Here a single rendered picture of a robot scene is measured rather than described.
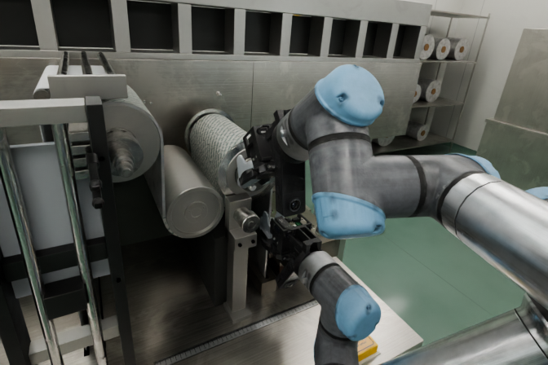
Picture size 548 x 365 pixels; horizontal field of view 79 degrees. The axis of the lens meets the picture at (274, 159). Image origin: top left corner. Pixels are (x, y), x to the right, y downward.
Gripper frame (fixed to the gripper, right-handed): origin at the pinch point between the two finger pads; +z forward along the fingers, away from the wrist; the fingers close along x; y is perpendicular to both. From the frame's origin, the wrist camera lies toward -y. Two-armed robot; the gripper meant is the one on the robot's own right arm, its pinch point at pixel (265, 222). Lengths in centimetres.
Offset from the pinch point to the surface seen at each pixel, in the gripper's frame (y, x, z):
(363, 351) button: -16.6, -9.2, -29.1
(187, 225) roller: 5.7, 19.7, -2.3
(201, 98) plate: 24.4, 6.3, 30.1
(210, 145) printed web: 19.1, 11.5, 7.0
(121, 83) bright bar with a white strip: 35.6, 29.7, -5.4
